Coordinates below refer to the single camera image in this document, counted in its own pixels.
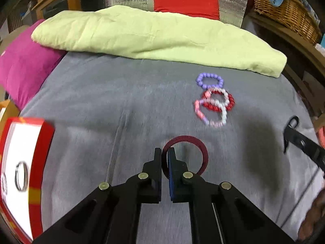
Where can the person's right forearm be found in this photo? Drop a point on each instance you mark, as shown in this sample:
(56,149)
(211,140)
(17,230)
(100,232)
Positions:
(314,211)

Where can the wicker basket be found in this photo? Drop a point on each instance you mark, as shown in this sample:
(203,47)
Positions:
(287,12)

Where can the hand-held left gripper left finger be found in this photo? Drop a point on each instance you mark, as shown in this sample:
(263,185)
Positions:
(155,183)

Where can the clear bangle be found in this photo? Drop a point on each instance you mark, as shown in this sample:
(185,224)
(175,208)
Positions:
(16,178)

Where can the red jewelry box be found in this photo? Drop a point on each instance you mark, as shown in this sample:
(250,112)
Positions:
(38,157)

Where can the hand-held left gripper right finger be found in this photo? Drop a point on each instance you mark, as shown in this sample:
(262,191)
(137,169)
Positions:
(170,178)

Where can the grey blanket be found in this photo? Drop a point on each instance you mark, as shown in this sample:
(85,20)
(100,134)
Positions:
(101,106)

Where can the magenta pillow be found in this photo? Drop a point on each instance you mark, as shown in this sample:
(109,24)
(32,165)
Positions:
(25,66)

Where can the light green blanket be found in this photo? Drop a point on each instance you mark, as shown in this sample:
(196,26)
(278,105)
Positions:
(152,35)

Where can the dark red bangle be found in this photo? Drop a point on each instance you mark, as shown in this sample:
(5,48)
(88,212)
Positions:
(193,139)

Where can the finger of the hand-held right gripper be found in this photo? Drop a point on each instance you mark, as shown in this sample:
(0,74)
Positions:
(297,137)

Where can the orange box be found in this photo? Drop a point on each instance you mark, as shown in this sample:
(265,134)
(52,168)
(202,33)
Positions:
(10,111)

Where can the red cushion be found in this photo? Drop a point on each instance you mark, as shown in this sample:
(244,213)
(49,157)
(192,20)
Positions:
(185,5)

